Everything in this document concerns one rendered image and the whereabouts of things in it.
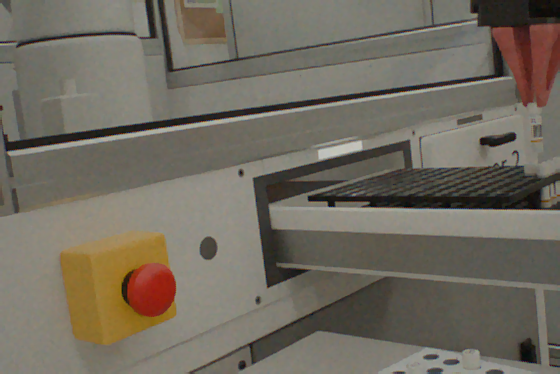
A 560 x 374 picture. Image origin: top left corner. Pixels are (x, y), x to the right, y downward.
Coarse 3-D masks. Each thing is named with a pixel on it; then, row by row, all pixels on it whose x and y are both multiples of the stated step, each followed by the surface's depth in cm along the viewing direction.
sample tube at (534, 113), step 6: (534, 102) 66; (528, 108) 66; (534, 108) 66; (540, 108) 66; (528, 114) 67; (534, 114) 66; (540, 114) 66; (534, 120) 66; (540, 120) 66; (534, 126) 66; (540, 126) 66; (534, 132) 66; (540, 132) 66; (534, 138) 66; (540, 138) 66; (534, 144) 66; (540, 144) 66; (534, 150) 67; (540, 150) 66
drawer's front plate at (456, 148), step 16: (464, 128) 102; (480, 128) 105; (496, 128) 109; (512, 128) 113; (432, 144) 95; (448, 144) 98; (464, 144) 101; (512, 144) 113; (432, 160) 95; (448, 160) 98; (464, 160) 101; (480, 160) 105; (496, 160) 109; (512, 160) 113
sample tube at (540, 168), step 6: (540, 168) 68; (546, 168) 68; (540, 174) 69; (546, 174) 68; (546, 186) 69; (540, 192) 69; (546, 192) 69; (540, 198) 69; (546, 198) 69; (540, 204) 69; (546, 204) 69
